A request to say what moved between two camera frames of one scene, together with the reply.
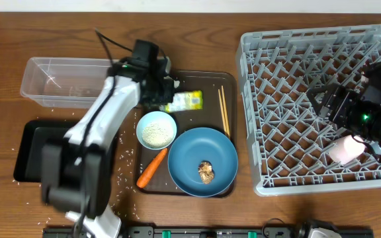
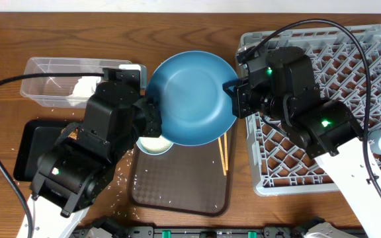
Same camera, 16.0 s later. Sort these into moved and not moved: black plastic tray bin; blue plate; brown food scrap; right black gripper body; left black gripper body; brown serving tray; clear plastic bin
Moved: brown food scrap; blue plate; brown serving tray; left black gripper body; right black gripper body
Not moved: black plastic tray bin; clear plastic bin
